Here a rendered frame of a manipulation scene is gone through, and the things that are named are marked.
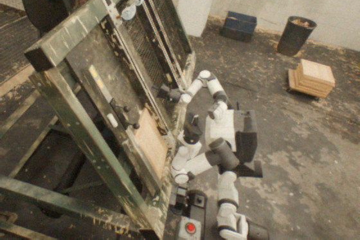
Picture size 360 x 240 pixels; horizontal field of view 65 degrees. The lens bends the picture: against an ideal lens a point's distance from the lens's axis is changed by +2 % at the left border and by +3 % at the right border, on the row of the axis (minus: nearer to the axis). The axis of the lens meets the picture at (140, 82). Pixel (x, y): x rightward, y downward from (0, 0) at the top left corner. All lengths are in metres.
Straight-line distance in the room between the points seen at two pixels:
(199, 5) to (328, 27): 2.97
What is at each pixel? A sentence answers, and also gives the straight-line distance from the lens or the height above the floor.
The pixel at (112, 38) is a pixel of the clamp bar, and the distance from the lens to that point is 1.68.
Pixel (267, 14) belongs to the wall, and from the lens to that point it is 7.05.
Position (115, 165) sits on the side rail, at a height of 1.33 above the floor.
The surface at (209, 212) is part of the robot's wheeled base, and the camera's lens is 2.81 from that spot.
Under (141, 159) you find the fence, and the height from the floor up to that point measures 1.15.
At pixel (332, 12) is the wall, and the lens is 7.17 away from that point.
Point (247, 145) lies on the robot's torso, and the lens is 1.80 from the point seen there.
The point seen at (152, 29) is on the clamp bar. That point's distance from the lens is 2.25.
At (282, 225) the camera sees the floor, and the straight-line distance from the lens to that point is 3.28.
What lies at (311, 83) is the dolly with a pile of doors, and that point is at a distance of 4.94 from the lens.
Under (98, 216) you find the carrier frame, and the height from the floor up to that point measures 0.79.
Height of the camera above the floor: 2.50
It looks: 37 degrees down
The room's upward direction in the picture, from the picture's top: 9 degrees clockwise
